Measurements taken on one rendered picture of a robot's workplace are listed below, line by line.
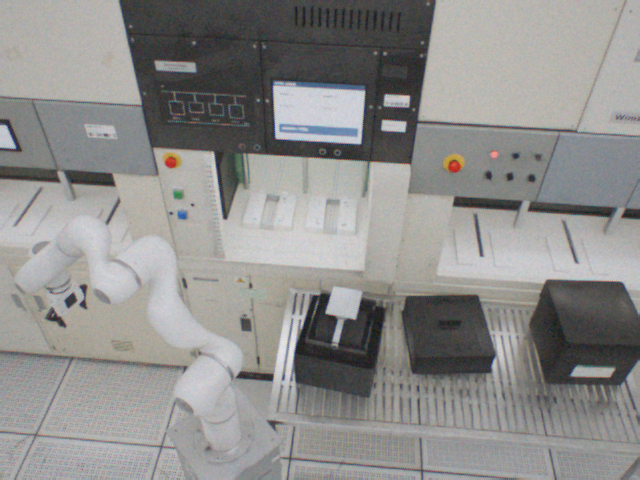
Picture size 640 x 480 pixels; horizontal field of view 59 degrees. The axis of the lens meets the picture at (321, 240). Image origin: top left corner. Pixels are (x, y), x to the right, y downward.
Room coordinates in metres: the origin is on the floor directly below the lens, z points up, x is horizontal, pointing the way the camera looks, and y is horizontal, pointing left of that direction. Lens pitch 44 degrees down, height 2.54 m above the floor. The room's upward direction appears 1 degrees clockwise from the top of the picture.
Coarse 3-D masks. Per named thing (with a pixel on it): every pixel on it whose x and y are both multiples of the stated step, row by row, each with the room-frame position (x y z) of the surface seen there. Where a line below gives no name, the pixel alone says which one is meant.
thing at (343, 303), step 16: (336, 288) 1.28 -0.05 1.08; (320, 304) 1.33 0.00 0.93; (336, 304) 1.21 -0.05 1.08; (352, 304) 1.21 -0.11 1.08; (368, 304) 1.30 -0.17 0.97; (368, 320) 1.30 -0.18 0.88; (336, 336) 1.14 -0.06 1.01; (368, 336) 1.20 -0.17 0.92; (320, 352) 1.13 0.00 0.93; (336, 352) 1.12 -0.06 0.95; (352, 352) 1.10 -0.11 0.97
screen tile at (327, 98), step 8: (328, 96) 1.58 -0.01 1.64; (336, 96) 1.57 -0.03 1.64; (344, 96) 1.57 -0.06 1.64; (360, 96) 1.57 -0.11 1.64; (328, 104) 1.58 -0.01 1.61; (336, 104) 1.57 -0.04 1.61; (344, 104) 1.57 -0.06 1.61; (352, 104) 1.57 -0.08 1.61; (320, 112) 1.58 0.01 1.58; (328, 112) 1.58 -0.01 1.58; (336, 112) 1.57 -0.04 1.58; (352, 112) 1.57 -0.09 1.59; (320, 120) 1.58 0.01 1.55; (328, 120) 1.58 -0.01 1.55; (336, 120) 1.57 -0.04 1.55; (344, 120) 1.57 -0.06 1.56; (352, 120) 1.57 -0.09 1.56
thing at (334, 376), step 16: (304, 320) 1.26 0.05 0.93; (304, 336) 1.25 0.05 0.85; (304, 352) 1.24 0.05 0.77; (368, 352) 1.24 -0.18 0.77; (304, 368) 1.11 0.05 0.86; (320, 368) 1.10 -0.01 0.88; (336, 368) 1.08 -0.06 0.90; (352, 368) 1.07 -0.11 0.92; (368, 368) 1.17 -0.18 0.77; (304, 384) 1.11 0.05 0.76; (320, 384) 1.09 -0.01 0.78; (336, 384) 1.08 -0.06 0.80; (352, 384) 1.07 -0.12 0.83; (368, 384) 1.06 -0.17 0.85
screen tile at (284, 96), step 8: (280, 96) 1.59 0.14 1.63; (288, 96) 1.58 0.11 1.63; (296, 96) 1.58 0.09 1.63; (304, 96) 1.58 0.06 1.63; (312, 104) 1.58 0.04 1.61; (280, 112) 1.59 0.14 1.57; (288, 112) 1.58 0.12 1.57; (296, 112) 1.58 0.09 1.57; (304, 112) 1.58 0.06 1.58; (312, 112) 1.58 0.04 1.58; (288, 120) 1.58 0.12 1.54; (296, 120) 1.58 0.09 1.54; (304, 120) 1.58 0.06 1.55; (312, 120) 1.58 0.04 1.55
